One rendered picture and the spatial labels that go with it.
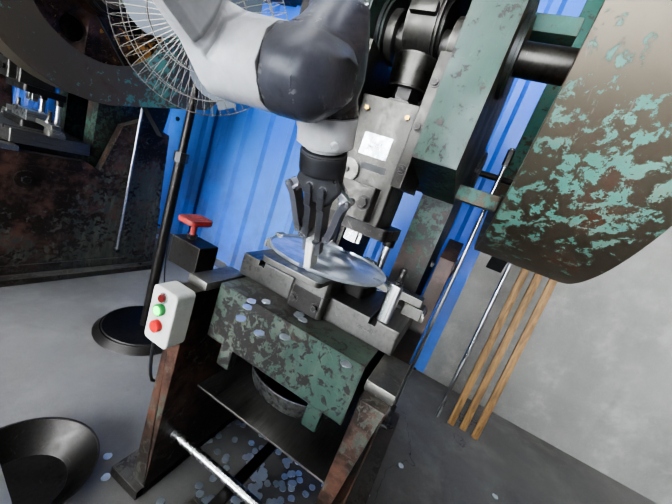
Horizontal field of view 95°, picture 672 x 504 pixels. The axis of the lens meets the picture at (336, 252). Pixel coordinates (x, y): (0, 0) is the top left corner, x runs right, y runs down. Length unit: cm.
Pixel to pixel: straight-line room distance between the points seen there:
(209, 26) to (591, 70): 40
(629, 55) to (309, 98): 32
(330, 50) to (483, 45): 43
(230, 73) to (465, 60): 47
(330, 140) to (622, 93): 33
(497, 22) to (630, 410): 196
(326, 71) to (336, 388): 57
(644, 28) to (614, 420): 202
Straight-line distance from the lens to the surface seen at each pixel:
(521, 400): 220
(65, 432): 128
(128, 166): 213
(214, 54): 42
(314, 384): 72
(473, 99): 71
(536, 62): 84
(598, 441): 234
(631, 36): 47
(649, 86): 47
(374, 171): 76
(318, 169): 48
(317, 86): 36
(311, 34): 37
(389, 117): 78
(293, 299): 74
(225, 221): 264
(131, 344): 161
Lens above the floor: 97
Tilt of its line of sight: 13 degrees down
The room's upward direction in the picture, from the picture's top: 20 degrees clockwise
